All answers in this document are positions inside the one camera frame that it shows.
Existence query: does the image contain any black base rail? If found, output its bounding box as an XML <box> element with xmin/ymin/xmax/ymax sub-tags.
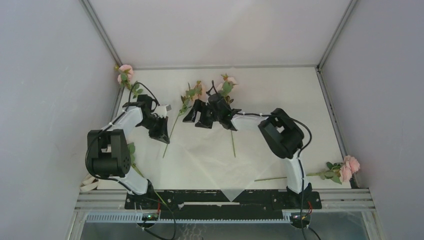
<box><xmin>124</xmin><ymin>189</ymin><xmax>323</xmax><ymax>221</ymax></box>

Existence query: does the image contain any white slotted cable duct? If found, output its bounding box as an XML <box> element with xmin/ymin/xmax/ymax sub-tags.
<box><xmin>85</xmin><ymin>212</ymin><xmax>292</xmax><ymax>224</ymax></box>

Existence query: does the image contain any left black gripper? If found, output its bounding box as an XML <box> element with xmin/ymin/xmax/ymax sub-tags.
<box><xmin>138</xmin><ymin>115</ymin><xmax>170</xmax><ymax>144</ymax></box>

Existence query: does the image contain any pink flower one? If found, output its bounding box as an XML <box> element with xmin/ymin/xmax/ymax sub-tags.
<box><xmin>114</xmin><ymin>64</ymin><xmax>143</xmax><ymax>99</ymax></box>

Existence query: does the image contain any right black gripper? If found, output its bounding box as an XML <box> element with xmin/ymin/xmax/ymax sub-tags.
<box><xmin>182</xmin><ymin>98</ymin><xmax>222</xmax><ymax>129</ymax></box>

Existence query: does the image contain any pink flower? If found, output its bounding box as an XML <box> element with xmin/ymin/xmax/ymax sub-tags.
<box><xmin>124</xmin><ymin>142</ymin><xmax>174</xmax><ymax>215</ymax></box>
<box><xmin>254</xmin><ymin>155</ymin><xmax>361</xmax><ymax>185</ymax></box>
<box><xmin>215</xmin><ymin>73</ymin><xmax>243</xmax><ymax>159</ymax></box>

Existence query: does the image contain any white wrapping paper sheet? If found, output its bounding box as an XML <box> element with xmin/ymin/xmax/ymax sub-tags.
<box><xmin>129</xmin><ymin>67</ymin><xmax>340</xmax><ymax>200</ymax></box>

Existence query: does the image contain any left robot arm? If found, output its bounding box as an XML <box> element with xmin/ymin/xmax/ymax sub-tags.
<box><xmin>85</xmin><ymin>94</ymin><xmax>172</xmax><ymax>209</ymax></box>

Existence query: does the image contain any left circuit board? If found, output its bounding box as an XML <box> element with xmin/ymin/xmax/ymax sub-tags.
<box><xmin>141</xmin><ymin>214</ymin><xmax>159</xmax><ymax>222</ymax></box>

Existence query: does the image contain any cream ribbon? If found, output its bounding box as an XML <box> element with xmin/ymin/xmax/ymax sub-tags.
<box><xmin>79</xmin><ymin>174</ymin><xmax>99</xmax><ymax>193</ymax></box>

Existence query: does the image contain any circuit board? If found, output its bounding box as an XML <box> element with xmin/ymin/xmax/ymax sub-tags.
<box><xmin>290</xmin><ymin>213</ymin><xmax>312</xmax><ymax>222</ymax></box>
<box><xmin>141</xmin><ymin>214</ymin><xmax>159</xmax><ymax>222</ymax></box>

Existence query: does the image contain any right circuit board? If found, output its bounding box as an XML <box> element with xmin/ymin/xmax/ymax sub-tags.
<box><xmin>290</xmin><ymin>213</ymin><xmax>312</xmax><ymax>222</ymax></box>

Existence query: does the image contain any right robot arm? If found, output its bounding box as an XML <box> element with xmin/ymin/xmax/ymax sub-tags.
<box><xmin>182</xmin><ymin>93</ymin><xmax>312</xmax><ymax>208</ymax></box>

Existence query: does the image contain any pink flower two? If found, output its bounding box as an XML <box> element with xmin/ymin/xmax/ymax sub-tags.
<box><xmin>169</xmin><ymin>80</ymin><xmax>207</xmax><ymax>138</ymax></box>

